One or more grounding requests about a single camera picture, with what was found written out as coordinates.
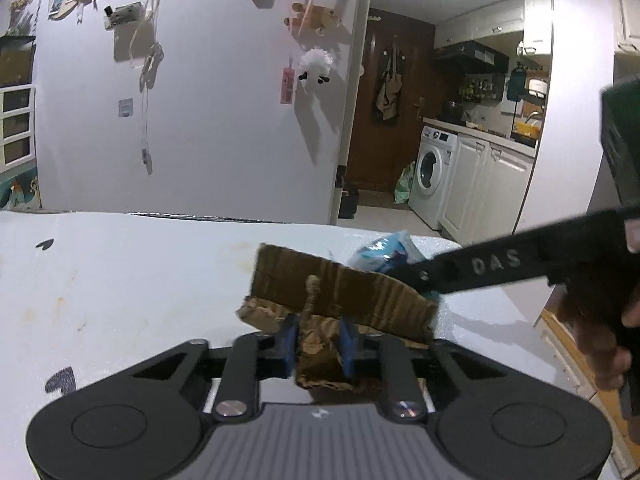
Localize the person's right hand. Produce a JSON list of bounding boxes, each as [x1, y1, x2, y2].
[[572, 292, 640, 391]]

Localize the hanging cloth bag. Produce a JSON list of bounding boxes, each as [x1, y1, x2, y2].
[[375, 45, 405, 122]]

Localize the white washing machine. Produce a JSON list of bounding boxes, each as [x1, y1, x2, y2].
[[408, 126, 459, 232]]

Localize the white sheep plush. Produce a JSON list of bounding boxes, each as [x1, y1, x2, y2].
[[298, 47, 334, 86]]

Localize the green plastic bag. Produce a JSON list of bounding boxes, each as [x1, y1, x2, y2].
[[393, 161, 417, 206]]

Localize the white upper cabinets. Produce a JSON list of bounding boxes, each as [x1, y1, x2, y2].
[[434, 0, 555, 56]]

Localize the glass tank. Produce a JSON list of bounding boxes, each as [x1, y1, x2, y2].
[[0, 35, 37, 89]]

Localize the colourful picture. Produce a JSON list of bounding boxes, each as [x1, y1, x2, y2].
[[0, 176, 42, 211]]

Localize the black range hood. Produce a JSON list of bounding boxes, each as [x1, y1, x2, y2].
[[434, 40, 511, 70]]

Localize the teal plastic bag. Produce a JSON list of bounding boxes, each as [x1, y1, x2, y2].
[[346, 230, 430, 273]]

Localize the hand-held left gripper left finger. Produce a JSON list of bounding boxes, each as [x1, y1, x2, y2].
[[114, 312, 302, 422]]

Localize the dried flower bunch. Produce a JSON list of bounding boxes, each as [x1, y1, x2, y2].
[[7, 0, 35, 37]]

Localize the toy camera wall ornament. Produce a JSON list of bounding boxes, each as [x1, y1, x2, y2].
[[102, 4, 144, 32]]

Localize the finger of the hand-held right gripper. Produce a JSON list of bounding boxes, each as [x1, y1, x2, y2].
[[389, 206, 630, 305]]

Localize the yellow basin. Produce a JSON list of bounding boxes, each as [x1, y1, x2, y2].
[[511, 120, 543, 142]]

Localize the white kitchen cabinets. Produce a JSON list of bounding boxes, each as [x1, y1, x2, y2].
[[439, 132, 537, 250]]

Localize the low wooden top cabinet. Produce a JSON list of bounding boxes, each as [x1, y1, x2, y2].
[[540, 305, 626, 461]]

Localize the white refrigerator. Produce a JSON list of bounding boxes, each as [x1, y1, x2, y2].
[[329, 0, 375, 226]]

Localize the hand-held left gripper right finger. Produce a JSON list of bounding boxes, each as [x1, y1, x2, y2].
[[340, 317, 528, 422]]

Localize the brown wooden door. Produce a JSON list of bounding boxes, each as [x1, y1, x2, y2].
[[346, 7, 437, 196]]

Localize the pink hanging tag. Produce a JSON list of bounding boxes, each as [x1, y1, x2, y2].
[[280, 66, 297, 106]]

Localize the black floor bin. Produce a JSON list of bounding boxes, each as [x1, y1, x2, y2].
[[337, 165, 361, 220]]

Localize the white hanging cord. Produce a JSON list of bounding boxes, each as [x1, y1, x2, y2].
[[126, 0, 165, 177]]

